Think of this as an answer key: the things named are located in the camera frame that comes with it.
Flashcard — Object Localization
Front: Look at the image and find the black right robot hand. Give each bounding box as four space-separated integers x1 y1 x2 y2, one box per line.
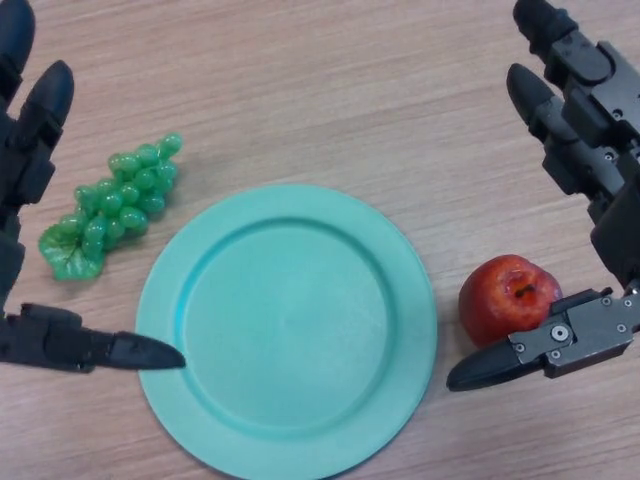
445 0 640 393

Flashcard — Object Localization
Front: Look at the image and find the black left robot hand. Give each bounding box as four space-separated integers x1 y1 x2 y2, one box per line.
0 0 187 375

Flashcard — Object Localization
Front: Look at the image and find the green grapes bunch with leaf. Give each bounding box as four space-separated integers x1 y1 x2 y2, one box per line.
38 131 184 281

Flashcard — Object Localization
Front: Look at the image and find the round teal plate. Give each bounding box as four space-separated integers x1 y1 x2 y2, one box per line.
134 183 439 476

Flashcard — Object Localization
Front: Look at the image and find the red apple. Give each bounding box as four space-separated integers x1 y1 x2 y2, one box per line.
458 254 564 350

